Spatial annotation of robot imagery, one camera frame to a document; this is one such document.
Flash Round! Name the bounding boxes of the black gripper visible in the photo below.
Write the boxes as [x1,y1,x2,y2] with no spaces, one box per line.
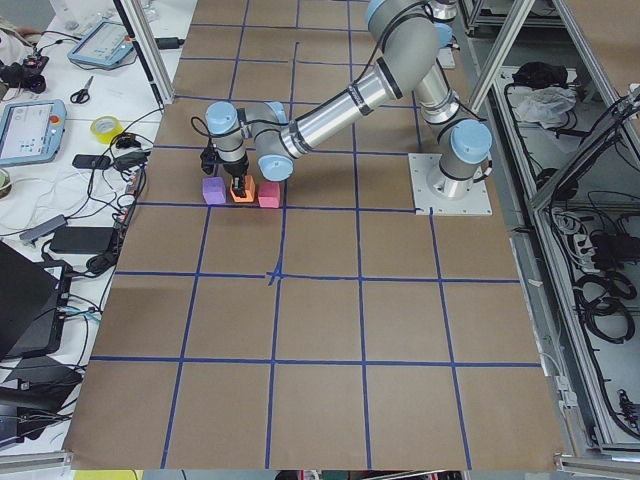
[200,147,249,196]

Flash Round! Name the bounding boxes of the black cable coil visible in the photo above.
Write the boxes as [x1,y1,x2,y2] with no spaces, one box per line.
[574,269,636,346]

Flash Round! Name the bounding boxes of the white crumpled cloth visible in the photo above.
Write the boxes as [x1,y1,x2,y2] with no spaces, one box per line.
[515,86,576,128]

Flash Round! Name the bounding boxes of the yellow tape roll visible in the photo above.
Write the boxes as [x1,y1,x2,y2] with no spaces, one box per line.
[90,115,124,145]

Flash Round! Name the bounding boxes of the black power adapter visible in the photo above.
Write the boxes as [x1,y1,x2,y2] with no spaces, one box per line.
[50,226,114,254]

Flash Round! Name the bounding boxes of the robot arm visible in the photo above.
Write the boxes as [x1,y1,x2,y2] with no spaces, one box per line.
[198,1,493,199]

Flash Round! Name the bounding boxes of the teach pendant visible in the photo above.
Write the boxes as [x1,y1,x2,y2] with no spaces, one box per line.
[1,99,67,167]
[67,20,133,70]

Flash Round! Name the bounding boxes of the black smartphone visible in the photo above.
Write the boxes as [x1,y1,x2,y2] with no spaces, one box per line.
[72,154,112,170]

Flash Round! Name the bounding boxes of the black scissors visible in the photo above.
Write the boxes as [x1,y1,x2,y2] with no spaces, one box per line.
[69,76,94,105]

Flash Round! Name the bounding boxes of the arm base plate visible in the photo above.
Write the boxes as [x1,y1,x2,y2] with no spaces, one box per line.
[408,153,492,216]

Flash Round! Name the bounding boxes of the pink foam cube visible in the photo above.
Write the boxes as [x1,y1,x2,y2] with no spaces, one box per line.
[258,181,281,209]

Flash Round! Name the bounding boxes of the lower teach pendant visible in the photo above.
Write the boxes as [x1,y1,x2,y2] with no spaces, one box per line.
[1,99,67,167]

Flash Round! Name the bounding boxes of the power strip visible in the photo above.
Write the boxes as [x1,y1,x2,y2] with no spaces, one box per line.
[113,166,147,253]

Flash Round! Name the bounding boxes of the purple foam cube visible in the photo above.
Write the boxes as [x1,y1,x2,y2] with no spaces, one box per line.
[202,176,227,205]

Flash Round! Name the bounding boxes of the black laptop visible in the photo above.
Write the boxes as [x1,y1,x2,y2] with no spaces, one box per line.
[1,244,71,360]

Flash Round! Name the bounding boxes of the upper teach pendant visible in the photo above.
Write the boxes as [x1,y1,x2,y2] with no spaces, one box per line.
[67,20,133,70]

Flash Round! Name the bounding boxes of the orange foam cube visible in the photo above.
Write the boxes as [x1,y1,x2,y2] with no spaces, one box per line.
[230,174,256,203]

